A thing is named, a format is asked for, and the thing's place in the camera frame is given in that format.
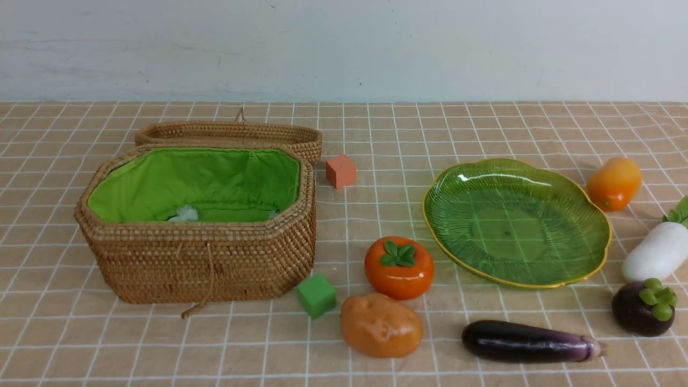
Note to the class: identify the orange persimmon with green leaf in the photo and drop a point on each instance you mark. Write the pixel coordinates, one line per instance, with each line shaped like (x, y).
(399, 267)

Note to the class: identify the brown potato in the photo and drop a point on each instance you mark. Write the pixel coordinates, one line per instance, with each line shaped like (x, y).
(379, 326)

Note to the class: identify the purple eggplant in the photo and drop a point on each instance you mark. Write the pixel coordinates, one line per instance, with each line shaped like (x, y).
(508, 342)

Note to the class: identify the orange yellow mango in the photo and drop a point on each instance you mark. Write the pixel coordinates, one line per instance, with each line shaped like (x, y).
(613, 186)

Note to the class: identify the white radish with green leaves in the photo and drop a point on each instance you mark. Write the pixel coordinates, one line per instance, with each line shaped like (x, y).
(662, 251)

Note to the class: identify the dark purple mangosteen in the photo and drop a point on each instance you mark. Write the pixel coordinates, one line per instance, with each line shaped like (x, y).
(645, 307)

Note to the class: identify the orange foam cube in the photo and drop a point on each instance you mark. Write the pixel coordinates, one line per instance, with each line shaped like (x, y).
(341, 171)

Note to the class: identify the beige checkered tablecloth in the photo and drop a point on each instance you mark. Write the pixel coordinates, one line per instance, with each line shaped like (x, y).
(62, 326)

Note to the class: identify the woven wicker basket lid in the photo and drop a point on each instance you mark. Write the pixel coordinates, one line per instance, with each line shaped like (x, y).
(304, 141)

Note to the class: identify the green foam cube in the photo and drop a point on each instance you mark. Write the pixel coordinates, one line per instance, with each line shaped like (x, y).
(316, 295)

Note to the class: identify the woven wicker basket green lining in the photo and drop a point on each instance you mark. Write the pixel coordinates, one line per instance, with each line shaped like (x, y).
(201, 223)

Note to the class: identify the green glass leaf plate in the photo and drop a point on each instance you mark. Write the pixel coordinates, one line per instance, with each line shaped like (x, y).
(516, 224)

